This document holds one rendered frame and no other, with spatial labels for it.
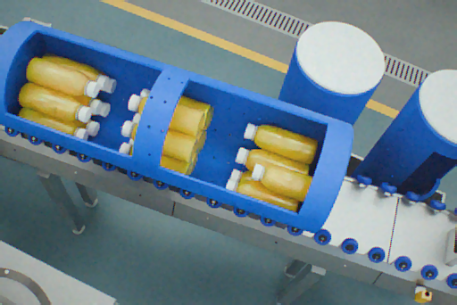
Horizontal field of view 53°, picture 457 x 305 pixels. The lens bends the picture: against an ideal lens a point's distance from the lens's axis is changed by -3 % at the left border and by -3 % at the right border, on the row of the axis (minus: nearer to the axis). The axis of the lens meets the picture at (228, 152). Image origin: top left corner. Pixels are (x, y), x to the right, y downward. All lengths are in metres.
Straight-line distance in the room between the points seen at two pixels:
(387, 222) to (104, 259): 1.31
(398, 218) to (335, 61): 0.50
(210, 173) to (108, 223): 1.06
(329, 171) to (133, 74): 0.61
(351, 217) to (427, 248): 0.23
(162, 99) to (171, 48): 1.70
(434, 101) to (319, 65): 0.36
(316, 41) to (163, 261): 1.21
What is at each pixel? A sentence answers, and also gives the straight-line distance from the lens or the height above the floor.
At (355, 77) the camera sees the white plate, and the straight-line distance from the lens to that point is 1.46.
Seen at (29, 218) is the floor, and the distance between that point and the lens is 2.36.
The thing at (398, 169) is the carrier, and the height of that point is 0.77.
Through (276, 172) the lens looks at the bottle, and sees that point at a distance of 1.12.
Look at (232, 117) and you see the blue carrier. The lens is 1.30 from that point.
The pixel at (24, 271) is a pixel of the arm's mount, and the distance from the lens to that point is 1.13.
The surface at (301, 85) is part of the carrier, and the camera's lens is 1.46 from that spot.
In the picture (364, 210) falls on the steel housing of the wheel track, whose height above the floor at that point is 0.93.
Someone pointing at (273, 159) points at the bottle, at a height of 1.09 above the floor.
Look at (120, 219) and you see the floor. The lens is 2.27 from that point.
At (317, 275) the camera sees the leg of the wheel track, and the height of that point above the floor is 0.61.
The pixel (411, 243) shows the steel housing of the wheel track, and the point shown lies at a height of 0.93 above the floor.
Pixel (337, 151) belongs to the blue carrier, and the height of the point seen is 1.23.
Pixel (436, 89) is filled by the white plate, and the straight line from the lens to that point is 1.55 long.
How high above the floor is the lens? 2.12
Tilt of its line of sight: 62 degrees down
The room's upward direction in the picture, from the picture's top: 12 degrees clockwise
